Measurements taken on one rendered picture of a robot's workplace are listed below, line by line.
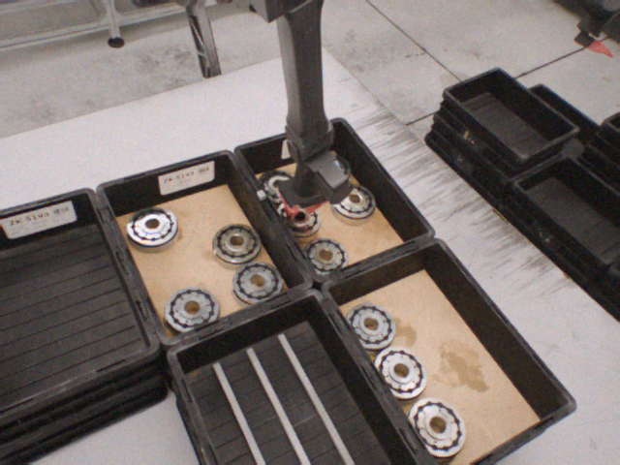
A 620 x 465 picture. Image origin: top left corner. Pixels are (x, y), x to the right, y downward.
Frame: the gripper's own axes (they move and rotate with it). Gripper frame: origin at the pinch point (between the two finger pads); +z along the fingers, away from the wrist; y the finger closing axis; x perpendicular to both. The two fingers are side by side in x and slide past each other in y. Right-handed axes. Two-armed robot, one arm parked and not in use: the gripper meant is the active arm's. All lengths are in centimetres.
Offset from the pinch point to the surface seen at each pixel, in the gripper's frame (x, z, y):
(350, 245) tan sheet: -9.8, 4.1, 8.8
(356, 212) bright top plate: -3.8, 1.3, 13.5
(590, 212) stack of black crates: -9, 46, 123
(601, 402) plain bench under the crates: -61, 14, 45
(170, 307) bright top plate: -10.0, 2.3, -32.9
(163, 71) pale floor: 163, 93, 24
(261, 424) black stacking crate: -37.0, 4.1, -26.3
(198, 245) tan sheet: 3.5, 5.5, -22.2
